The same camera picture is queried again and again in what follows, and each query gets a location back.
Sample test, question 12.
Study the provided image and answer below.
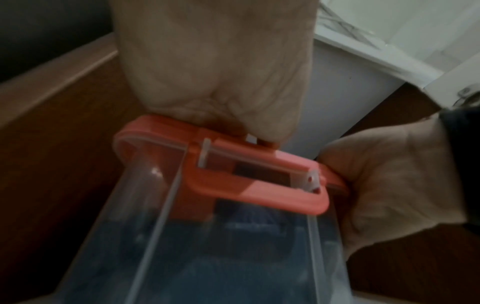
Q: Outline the person's right hand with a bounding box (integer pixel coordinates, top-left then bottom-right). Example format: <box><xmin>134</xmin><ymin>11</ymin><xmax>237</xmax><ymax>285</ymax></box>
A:
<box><xmin>317</xmin><ymin>117</ymin><xmax>468</xmax><ymax>259</ymax></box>

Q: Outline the person's left hand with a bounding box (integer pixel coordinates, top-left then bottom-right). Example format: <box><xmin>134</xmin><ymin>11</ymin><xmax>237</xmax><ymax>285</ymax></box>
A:
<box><xmin>108</xmin><ymin>0</ymin><xmax>320</xmax><ymax>147</ymax></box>

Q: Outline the orange plastic container lid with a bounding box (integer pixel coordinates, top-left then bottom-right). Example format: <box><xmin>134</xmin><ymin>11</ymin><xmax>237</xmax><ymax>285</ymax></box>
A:
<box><xmin>113</xmin><ymin>115</ymin><xmax>351</xmax><ymax>222</ymax></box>

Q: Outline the clear plastic storage container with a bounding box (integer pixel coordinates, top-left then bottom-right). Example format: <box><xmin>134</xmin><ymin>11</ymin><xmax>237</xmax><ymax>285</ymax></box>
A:
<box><xmin>22</xmin><ymin>139</ymin><xmax>357</xmax><ymax>304</ymax></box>

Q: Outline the white cabinet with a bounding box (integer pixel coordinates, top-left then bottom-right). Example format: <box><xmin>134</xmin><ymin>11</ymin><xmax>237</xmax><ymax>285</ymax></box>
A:
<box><xmin>283</xmin><ymin>0</ymin><xmax>480</xmax><ymax>162</ymax></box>

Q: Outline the beige skirting board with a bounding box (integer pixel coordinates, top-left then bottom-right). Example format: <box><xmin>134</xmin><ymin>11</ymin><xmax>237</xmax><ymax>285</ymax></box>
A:
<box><xmin>0</xmin><ymin>32</ymin><xmax>120</xmax><ymax>127</ymax></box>

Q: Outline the black wrist strap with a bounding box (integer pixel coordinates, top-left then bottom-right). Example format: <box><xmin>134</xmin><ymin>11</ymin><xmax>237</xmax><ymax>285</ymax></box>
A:
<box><xmin>438</xmin><ymin>90</ymin><xmax>480</xmax><ymax>233</ymax></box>

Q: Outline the metal door handle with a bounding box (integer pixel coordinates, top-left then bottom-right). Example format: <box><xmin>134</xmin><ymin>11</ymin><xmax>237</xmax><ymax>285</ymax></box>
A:
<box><xmin>454</xmin><ymin>84</ymin><xmax>480</xmax><ymax>108</ymax></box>

